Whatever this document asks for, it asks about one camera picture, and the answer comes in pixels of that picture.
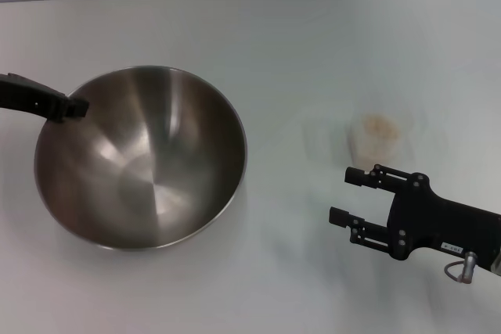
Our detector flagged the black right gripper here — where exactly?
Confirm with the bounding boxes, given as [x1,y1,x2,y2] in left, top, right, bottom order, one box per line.
[328,164,501,272]

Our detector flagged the metal plug with cable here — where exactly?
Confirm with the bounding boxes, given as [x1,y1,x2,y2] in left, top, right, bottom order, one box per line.
[444,250,479,285]

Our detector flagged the clear plastic cup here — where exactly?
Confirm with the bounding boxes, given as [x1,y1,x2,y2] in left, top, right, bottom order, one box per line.
[347,103,418,171]

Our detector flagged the white rice grains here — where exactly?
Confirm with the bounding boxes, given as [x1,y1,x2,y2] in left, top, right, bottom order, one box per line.
[351,113,401,167]

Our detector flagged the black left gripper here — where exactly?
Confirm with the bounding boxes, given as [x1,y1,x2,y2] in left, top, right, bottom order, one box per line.
[0,73,90,124]

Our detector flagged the stainless steel mixing bowl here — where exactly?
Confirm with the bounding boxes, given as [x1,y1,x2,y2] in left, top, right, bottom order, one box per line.
[34,64,248,251]

